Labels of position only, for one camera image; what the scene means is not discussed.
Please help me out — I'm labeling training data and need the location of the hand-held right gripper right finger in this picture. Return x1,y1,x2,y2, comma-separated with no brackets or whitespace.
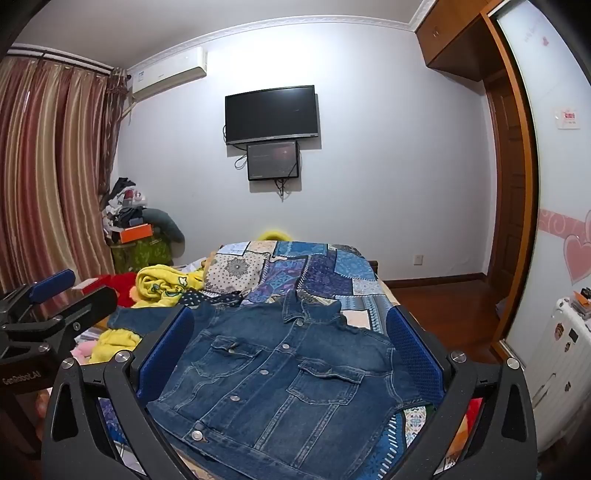
386,305,539,480

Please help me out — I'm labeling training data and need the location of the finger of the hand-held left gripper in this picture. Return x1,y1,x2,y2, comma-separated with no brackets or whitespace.
0,269,76,324
0,285,118,360

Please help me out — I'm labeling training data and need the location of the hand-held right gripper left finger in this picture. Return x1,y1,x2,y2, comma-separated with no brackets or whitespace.
41,305,195,480

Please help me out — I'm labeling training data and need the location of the blue denim jacket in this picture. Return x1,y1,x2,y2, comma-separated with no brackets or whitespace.
108,288,437,480

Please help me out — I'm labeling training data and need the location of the pile of assorted clothes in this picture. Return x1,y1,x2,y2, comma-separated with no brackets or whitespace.
99,176,153,232

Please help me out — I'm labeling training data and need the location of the red plush cloth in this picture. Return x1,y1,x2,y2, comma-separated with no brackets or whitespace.
69,272,139,308

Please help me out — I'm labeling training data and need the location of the pink plush toy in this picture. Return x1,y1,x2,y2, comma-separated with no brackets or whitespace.
69,340,100,366

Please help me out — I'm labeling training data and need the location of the yellow cartoon print garment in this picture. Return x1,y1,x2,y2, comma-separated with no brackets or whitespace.
90,264,206,365

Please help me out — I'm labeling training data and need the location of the navy polka dot cloth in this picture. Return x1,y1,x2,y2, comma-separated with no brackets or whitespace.
178,288,242,308

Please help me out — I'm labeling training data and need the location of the green cloth covered cabinet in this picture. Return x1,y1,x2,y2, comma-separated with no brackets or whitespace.
111,233,174,273

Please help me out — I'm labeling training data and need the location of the orange box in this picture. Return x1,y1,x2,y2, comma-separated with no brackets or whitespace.
119,223,154,244

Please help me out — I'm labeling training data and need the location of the striped red curtain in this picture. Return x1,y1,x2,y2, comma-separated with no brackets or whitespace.
0,44,129,296

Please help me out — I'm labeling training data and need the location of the grey green bolster pillow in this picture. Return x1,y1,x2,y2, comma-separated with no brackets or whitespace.
143,209,185,243

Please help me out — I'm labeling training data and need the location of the blue patchwork blanket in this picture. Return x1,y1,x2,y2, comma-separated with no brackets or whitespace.
97,240,462,480

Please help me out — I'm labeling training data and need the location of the yellow plush toy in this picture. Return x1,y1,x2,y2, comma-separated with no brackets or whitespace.
256,228,294,243

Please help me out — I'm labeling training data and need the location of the orange black small object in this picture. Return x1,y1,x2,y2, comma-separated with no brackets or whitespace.
571,286,591,320

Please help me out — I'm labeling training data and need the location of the wooden door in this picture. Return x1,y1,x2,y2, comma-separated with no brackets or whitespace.
480,14,539,342

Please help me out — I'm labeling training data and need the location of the white wardrobe sliding door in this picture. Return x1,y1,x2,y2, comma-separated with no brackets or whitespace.
496,0,591,416

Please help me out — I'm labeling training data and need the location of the white air conditioner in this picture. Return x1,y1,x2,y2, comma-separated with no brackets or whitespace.
127,46,208,100

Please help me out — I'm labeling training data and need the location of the red white sticker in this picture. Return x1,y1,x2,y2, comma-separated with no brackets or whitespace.
556,107,581,130

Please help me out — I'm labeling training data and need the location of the wooden overhead cabinet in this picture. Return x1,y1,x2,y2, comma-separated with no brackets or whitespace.
414,0,504,83

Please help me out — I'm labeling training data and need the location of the small black wall monitor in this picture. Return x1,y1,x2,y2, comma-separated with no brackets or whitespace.
246,141,300,182

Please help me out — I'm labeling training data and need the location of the large black wall television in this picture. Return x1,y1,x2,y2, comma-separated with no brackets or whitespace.
225,85,320,146

